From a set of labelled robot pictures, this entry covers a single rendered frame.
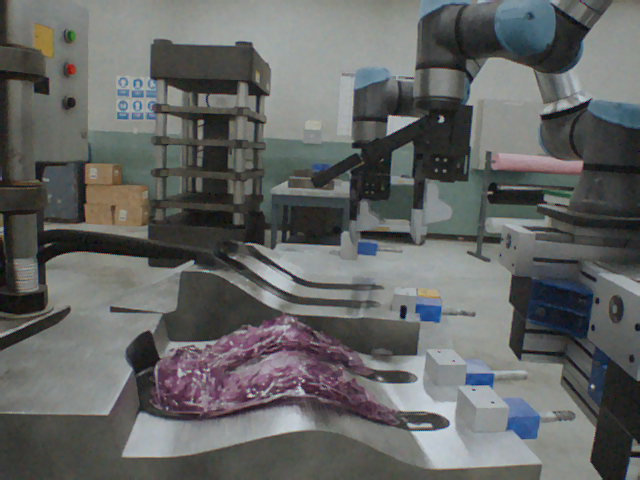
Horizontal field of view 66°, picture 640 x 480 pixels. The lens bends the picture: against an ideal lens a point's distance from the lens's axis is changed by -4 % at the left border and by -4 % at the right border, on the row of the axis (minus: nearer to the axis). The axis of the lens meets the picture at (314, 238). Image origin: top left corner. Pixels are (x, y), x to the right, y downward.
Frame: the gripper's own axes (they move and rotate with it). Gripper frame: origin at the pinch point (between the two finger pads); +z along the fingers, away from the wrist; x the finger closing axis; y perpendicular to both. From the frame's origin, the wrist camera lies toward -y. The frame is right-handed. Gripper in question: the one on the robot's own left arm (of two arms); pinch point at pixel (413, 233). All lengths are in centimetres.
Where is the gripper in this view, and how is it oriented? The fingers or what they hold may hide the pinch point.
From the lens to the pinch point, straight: 80.7
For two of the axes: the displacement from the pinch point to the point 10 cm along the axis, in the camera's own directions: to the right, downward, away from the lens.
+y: 9.8, 0.8, -1.7
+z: -0.5, 9.8, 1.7
